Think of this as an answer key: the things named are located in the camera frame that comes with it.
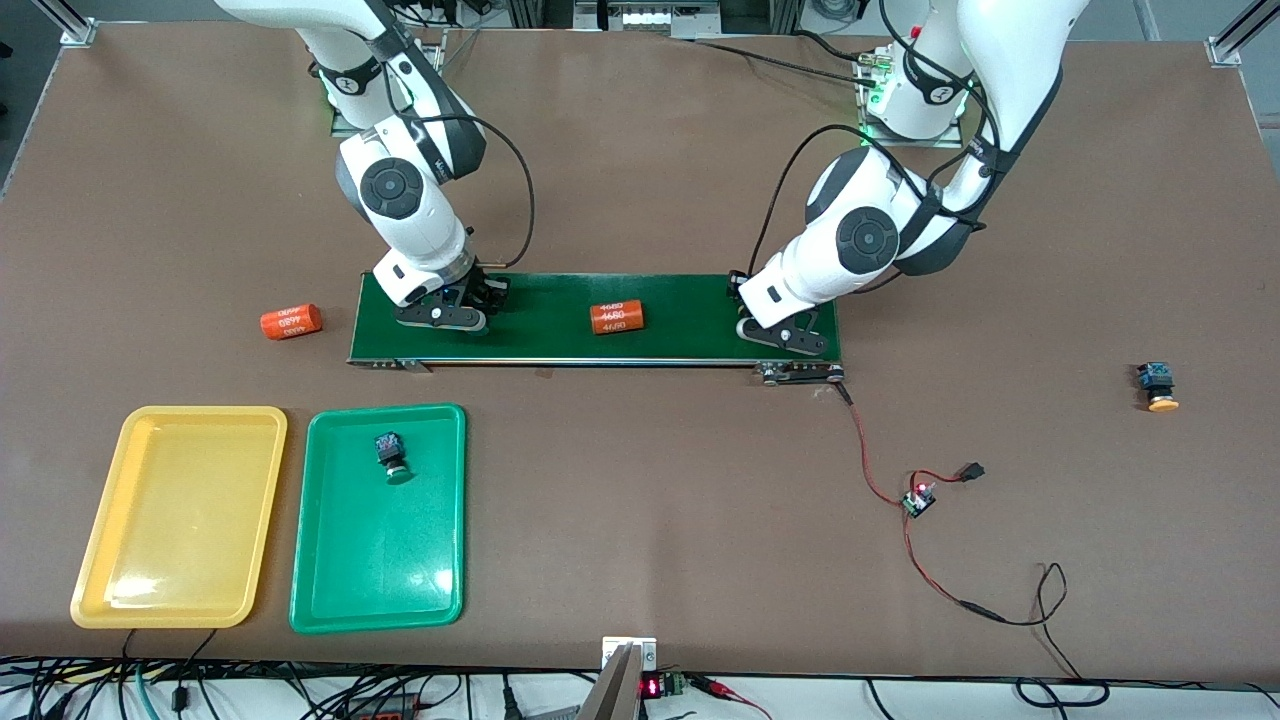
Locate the orange cylinder white 4680 print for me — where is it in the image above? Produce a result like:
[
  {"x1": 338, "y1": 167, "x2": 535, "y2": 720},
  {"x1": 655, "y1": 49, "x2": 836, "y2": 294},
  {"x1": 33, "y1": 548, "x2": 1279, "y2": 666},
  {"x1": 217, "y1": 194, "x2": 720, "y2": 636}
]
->
[
  {"x1": 589, "y1": 301, "x2": 646, "y2": 336},
  {"x1": 260, "y1": 304, "x2": 323, "y2": 342}
]

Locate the green push button switch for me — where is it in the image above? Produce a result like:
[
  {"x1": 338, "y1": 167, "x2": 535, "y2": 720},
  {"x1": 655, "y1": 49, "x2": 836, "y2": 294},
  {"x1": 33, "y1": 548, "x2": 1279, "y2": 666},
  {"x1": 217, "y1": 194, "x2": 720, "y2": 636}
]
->
[{"x1": 373, "y1": 431, "x2": 414, "y2": 487}]

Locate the yellow push button switch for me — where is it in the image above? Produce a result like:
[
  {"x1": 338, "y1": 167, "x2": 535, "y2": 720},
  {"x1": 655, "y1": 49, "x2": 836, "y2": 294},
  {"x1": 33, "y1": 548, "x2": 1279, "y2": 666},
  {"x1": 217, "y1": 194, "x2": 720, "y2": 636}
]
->
[{"x1": 1136, "y1": 361, "x2": 1181, "y2": 414}]

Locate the green conveyor belt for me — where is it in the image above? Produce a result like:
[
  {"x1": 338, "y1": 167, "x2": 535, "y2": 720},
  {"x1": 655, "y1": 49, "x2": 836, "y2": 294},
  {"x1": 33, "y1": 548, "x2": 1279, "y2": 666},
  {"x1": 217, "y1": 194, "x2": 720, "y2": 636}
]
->
[{"x1": 347, "y1": 270, "x2": 847, "y2": 388}]

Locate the green plastic tray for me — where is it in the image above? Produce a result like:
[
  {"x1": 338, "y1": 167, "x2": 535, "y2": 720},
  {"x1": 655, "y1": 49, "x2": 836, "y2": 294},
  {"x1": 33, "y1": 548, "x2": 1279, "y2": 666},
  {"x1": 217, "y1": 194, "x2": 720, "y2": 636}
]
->
[{"x1": 288, "y1": 402, "x2": 468, "y2": 635}]

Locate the silver box with lights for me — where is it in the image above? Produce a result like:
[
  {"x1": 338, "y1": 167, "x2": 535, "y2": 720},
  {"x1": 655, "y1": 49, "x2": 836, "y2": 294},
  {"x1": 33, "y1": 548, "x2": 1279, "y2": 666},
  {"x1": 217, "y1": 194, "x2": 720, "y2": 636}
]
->
[{"x1": 575, "y1": 0, "x2": 723, "y2": 41}]

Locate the yellow plastic tray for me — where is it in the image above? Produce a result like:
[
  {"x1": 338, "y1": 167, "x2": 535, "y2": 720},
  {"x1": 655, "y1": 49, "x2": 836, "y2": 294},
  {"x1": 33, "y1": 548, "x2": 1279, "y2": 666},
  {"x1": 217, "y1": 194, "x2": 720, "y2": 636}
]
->
[{"x1": 69, "y1": 405, "x2": 289, "y2": 630}]

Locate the red alligator clip lead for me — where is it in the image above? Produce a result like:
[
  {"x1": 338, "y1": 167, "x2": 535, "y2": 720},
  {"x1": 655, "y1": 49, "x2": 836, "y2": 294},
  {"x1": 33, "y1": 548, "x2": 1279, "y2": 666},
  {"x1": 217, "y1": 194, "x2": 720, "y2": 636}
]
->
[{"x1": 688, "y1": 675, "x2": 776, "y2": 720}]

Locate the red black power strip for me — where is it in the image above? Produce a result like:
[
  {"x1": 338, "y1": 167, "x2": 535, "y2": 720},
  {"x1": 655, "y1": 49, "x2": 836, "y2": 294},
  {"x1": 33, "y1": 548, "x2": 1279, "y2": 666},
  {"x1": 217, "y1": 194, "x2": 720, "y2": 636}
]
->
[{"x1": 345, "y1": 700, "x2": 441, "y2": 720}]

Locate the aluminium corner profile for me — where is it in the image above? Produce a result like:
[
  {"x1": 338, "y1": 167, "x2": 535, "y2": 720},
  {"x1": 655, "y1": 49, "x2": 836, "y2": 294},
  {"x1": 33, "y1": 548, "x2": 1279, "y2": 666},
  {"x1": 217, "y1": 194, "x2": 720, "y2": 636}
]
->
[
  {"x1": 30, "y1": 0, "x2": 98, "y2": 47},
  {"x1": 1205, "y1": 0, "x2": 1280, "y2": 68}
]

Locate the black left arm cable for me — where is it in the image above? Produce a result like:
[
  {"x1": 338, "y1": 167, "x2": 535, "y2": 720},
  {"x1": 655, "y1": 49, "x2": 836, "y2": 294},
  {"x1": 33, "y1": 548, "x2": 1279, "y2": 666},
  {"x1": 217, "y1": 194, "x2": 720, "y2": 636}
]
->
[{"x1": 748, "y1": 0, "x2": 1001, "y2": 281}]

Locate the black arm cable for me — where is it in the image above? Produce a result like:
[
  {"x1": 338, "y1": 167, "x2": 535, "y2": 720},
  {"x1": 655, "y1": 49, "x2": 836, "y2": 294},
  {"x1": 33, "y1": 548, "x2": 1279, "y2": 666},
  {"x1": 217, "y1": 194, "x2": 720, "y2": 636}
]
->
[
  {"x1": 400, "y1": 40, "x2": 537, "y2": 296},
  {"x1": 748, "y1": 0, "x2": 1001, "y2": 281}
]

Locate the red black motor wire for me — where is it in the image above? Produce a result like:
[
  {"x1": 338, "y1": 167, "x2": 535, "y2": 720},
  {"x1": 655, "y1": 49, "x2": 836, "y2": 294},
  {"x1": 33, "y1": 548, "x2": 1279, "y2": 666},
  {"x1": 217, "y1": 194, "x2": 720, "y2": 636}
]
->
[{"x1": 838, "y1": 382, "x2": 989, "y2": 607}]

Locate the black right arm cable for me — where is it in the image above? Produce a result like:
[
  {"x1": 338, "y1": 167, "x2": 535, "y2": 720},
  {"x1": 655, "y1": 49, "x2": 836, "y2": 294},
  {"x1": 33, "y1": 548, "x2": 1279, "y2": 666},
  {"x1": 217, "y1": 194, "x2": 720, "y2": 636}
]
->
[{"x1": 400, "y1": 40, "x2": 537, "y2": 296}]

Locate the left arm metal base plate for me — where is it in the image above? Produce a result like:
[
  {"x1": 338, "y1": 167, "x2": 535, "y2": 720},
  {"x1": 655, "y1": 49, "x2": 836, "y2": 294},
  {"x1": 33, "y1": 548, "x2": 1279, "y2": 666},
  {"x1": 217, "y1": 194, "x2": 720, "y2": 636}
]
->
[{"x1": 858, "y1": 50, "x2": 966, "y2": 150}]

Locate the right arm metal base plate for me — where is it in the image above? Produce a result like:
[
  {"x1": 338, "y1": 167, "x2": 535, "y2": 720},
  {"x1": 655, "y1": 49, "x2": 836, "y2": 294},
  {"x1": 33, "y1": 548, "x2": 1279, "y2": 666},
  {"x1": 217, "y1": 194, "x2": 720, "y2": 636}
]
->
[{"x1": 330, "y1": 28, "x2": 448, "y2": 139}]

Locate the black cable on table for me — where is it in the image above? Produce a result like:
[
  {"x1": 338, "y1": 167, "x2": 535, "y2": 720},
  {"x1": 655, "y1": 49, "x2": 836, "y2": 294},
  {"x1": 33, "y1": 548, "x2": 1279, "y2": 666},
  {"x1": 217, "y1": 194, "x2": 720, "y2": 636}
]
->
[{"x1": 690, "y1": 30, "x2": 881, "y2": 91}]

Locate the thin black power cable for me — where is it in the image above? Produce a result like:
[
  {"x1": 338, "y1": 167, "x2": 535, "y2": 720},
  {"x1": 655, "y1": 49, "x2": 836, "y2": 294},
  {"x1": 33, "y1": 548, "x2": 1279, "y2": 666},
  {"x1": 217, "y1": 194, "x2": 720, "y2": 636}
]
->
[{"x1": 958, "y1": 562, "x2": 1086, "y2": 683}]

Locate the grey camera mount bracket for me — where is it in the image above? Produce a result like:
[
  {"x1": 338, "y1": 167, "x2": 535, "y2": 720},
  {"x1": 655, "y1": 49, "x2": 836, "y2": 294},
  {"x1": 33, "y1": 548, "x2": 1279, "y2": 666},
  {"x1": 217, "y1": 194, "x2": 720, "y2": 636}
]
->
[{"x1": 578, "y1": 636, "x2": 661, "y2": 720}]

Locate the tangled black cable bundle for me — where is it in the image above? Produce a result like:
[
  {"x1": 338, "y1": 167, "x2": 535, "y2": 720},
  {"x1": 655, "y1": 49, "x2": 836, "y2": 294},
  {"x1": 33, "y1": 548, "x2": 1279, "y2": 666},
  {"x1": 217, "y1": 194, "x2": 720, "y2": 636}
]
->
[{"x1": 0, "y1": 630, "x2": 601, "y2": 720}]

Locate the black looped floor cable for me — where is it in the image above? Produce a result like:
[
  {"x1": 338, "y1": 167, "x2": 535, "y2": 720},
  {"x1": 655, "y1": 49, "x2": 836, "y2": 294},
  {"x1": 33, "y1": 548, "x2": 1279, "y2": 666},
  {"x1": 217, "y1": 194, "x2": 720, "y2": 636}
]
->
[{"x1": 1015, "y1": 678, "x2": 1111, "y2": 709}]

